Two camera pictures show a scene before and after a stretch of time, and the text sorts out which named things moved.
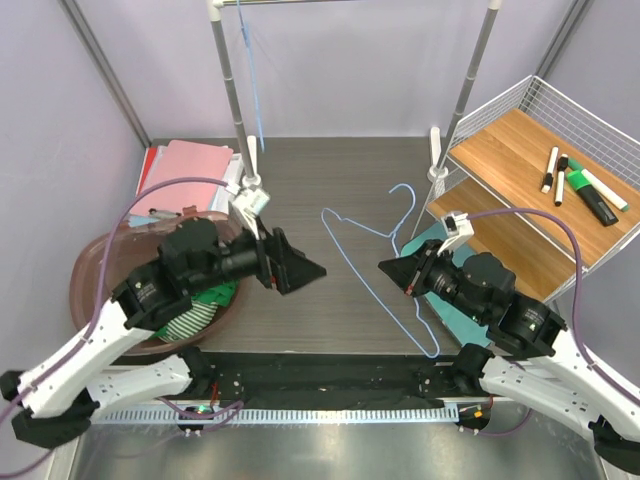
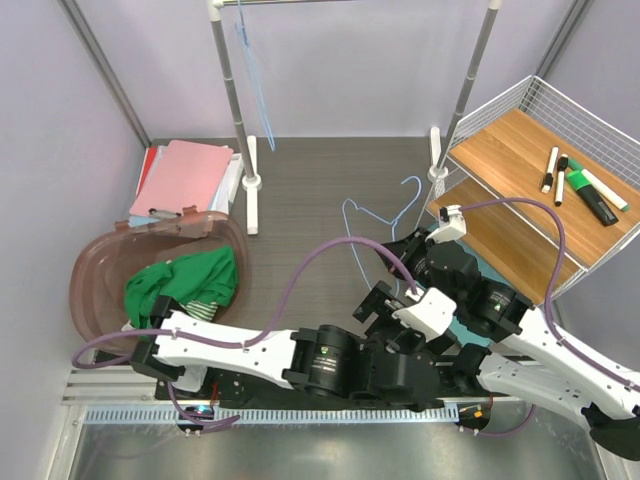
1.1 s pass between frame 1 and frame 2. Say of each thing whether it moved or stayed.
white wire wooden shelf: stayed
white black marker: stayed
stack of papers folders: stayed
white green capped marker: stayed
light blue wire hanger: moved
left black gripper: moved
